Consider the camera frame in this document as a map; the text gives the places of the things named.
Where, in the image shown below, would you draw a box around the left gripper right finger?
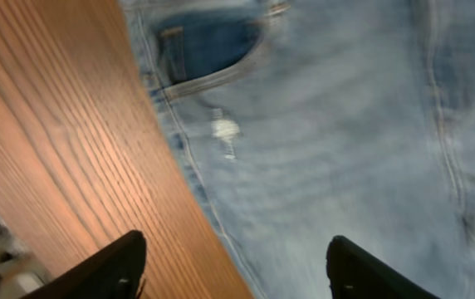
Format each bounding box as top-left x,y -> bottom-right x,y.
326,235 -> 437,299

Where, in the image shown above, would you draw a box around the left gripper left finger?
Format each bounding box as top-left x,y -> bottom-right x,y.
22,230 -> 147,299

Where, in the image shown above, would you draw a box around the light blue denim jeans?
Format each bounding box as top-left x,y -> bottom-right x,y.
121,0 -> 475,298

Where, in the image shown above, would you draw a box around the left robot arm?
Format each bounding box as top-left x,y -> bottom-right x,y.
0,219 -> 432,299

